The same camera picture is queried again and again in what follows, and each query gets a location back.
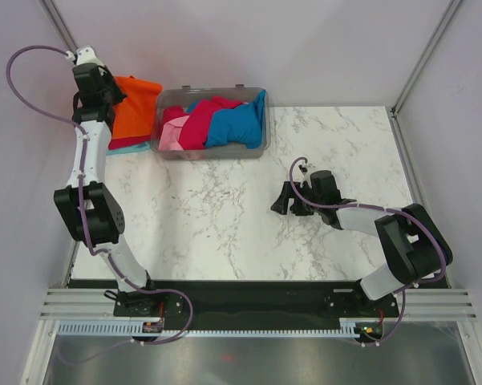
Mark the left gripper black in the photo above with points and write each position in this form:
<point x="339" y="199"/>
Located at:
<point x="107" y="78"/>

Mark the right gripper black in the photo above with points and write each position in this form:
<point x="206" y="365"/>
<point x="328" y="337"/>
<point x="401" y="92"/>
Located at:
<point x="281" y="204"/>

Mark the orange t shirt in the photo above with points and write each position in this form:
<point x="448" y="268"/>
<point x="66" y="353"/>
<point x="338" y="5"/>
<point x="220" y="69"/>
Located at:
<point x="134" y="116"/>

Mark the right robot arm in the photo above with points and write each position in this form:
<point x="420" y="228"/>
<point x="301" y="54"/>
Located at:
<point x="413" y="247"/>

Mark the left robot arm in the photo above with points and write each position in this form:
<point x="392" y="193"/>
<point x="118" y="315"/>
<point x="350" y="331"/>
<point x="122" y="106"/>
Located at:
<point x="88" y="209"/>

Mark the folded magenta t shirt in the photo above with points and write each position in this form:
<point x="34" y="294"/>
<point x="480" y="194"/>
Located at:
<point x="118" y="143"/>

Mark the folded teal t shirt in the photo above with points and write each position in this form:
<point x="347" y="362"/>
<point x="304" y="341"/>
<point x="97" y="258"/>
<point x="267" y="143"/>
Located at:
<point x="136" y="148"/>

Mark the pink t shirt in bin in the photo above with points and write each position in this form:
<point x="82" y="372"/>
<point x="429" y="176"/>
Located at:
<point x="170" y="135"/>

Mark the blue t shirt in bin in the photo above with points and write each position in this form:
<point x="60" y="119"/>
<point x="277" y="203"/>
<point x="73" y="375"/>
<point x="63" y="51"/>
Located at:
<point x="241" y="125"/>

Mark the magenta t shirt in bin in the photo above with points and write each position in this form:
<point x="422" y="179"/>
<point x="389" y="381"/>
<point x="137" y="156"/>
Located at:
<point x="195" y="131"/>

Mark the clear plastic storage bin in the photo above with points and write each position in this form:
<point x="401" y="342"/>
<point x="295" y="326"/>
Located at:
<point x="186" y="97"/>

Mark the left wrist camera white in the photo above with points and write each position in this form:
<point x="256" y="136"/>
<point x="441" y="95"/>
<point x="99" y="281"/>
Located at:
<point x="84" y="55"/>

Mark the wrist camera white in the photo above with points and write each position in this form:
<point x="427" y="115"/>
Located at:
<point x="84" y="55"/>
<point x="306" y="169"/>

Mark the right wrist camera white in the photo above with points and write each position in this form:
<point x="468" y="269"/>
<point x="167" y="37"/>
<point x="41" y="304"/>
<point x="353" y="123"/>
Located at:
<point x="306" y="169"/>

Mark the left aluminium frame post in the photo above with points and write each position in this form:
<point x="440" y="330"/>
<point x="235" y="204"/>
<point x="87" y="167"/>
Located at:
<point x="61" y="27"/>

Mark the aluminium frame post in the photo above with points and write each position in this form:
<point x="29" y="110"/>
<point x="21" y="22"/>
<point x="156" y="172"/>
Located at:
<point x="440" y="30"/>
<point x="61" y="27"/>

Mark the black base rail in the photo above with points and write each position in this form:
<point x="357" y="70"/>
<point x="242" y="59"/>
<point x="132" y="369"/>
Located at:
<point x="255" y="305"/>

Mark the right aluminium frame post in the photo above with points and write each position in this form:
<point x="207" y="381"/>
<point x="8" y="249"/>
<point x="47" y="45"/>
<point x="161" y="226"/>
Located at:
<point x="440" y="30"/>

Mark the white slotted cable duct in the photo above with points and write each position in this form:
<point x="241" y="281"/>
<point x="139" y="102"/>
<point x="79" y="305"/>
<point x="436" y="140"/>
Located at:
<point x="345" y="329"/>

